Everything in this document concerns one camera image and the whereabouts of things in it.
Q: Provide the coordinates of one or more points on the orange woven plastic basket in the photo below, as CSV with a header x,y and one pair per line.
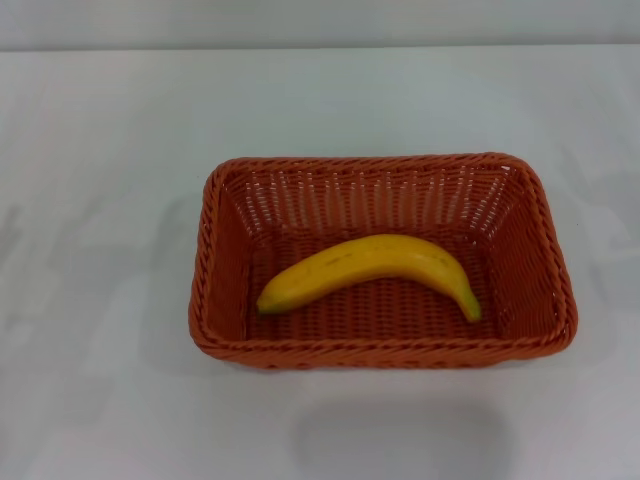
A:
x,y
400,320

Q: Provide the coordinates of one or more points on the yellow banana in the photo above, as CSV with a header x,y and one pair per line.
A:
x,y
370,260

